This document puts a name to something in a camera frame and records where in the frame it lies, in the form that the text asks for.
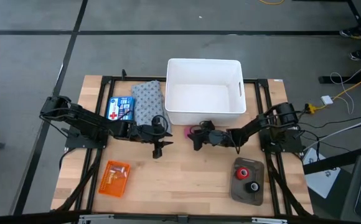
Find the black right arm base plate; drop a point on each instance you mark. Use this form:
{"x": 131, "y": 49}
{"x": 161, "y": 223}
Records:
{"x": 286, "y": 143}

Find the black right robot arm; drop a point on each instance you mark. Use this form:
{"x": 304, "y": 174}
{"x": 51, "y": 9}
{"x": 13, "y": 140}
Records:
{"x": 255, "y": 124}

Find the red cube block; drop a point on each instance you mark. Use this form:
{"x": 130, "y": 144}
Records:
{"x": 242, "y": 173}

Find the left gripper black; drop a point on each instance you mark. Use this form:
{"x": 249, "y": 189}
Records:
{"x": 147, "y": 134}

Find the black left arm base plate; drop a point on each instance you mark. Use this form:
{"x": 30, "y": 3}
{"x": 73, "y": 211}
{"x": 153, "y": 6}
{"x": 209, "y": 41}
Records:
{"x": 84, "y": 143}

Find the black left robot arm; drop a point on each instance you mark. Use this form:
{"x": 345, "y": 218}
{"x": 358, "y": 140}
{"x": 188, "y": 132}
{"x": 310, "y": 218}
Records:
{"x": 84, "y": 119}

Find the black diagonal stand bar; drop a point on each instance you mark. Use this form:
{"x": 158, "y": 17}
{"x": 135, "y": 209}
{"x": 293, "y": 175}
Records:
{"x": 333, "y": 161}

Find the black aluminium table frame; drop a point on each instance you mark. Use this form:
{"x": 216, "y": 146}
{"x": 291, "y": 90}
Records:
{"x": 137, "y": 78}

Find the black desk foot bar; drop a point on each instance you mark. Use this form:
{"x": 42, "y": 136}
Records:
{"x": 339, "y": 80}

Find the dark grey plastic tray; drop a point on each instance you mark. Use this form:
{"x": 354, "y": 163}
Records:
{"x": 239, "y": 193}

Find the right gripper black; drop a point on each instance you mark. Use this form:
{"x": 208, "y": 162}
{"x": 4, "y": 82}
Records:
{"x": 218, "y": 138}

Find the pink block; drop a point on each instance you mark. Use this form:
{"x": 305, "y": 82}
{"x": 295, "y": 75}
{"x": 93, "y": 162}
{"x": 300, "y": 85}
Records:
{"x": 187, "y": 132}

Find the white plastic storage bin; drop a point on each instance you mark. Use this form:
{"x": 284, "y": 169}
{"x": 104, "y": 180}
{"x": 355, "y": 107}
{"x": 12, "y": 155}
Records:
{"x": 205, "y": 93}

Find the orange perforated plastic tray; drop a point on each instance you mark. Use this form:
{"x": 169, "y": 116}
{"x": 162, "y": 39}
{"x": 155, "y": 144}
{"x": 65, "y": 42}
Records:
{"x": 110, "y": 186}

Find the grey patterned cloth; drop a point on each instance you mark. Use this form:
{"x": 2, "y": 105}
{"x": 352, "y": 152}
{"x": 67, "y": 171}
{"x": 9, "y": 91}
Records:
{"x": 147, "y": 99}

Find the blue first aid kit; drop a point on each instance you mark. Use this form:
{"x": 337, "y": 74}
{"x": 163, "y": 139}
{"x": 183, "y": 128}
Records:
{"x": 118, "y": 109}

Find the white cardboard box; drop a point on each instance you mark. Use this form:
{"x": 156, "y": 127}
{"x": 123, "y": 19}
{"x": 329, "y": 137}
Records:
{"x": 320, "y": 180}

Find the white power adapter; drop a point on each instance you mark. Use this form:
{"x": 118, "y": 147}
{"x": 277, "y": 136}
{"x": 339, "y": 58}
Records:
{"x": 327, "y": 100}

